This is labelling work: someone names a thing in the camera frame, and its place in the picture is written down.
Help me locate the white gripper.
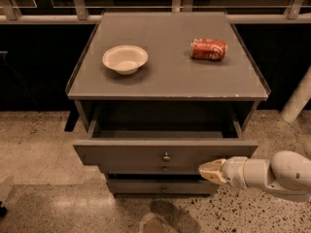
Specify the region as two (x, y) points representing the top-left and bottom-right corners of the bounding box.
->
(198, 156), (248, 188)

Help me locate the grey top drawer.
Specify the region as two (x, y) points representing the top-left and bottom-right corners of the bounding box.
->
(74, 120), (258, 172)

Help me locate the grey drawer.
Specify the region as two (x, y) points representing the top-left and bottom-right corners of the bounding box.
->
(74, 120), (258, 172)
(101, 165), (199, 175)
(107, 180), (218, 195)

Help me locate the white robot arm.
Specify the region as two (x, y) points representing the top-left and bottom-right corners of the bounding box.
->
(198, 150), (311, 202)

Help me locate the grey drawer cabinet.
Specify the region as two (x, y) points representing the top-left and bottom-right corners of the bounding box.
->
(66, 13), (270, 182)

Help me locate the grey bottom drawer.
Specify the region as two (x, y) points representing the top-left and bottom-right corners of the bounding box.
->
(107, 180), (218, 195)

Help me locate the grey middle drawer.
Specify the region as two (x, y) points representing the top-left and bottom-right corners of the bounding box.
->
(101, 165), (199, 175)

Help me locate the red soda can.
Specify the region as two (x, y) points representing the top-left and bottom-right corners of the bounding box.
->
(190, 38), (227, 61)

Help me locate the white paper bowl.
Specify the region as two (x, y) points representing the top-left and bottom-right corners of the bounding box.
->
(102, 45), (148, 75)

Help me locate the metal window railing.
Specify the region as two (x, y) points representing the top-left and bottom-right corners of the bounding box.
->
(0, 0), (311, 24)

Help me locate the white cylindrical post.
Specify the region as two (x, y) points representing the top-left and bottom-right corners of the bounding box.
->
(281, 66), (311, 123)

